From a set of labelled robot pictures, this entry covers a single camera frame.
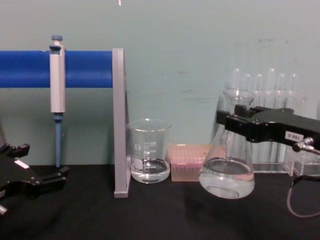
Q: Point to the blue and grey pipette stand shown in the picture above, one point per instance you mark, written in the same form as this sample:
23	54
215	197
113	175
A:
120	125

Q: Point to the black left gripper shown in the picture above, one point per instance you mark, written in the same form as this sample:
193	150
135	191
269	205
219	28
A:
15	175

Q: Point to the grey pipette with blue tip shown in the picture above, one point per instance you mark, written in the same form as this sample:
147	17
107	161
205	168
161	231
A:
57	82

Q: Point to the clear glass conical flask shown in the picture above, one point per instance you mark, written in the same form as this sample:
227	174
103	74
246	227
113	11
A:
225	180

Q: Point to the black table cloth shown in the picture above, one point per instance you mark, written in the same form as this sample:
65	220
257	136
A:
150	220

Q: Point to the pink pipette tip box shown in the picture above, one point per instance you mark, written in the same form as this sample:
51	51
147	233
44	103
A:
185	172

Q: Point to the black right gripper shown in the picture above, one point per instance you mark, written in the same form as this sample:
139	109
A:
280	125

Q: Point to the small clear plastic box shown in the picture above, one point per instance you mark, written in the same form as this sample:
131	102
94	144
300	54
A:
307	163

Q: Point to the clear glass beaker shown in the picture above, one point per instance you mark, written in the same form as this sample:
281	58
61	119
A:
150	172

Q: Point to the clear acrylic test tube rack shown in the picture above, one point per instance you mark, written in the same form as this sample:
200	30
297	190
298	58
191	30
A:
270	155

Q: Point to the clear test tube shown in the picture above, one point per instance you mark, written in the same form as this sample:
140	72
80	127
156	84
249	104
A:
236	77
270	80
282	82
293	82
247	81
258	82

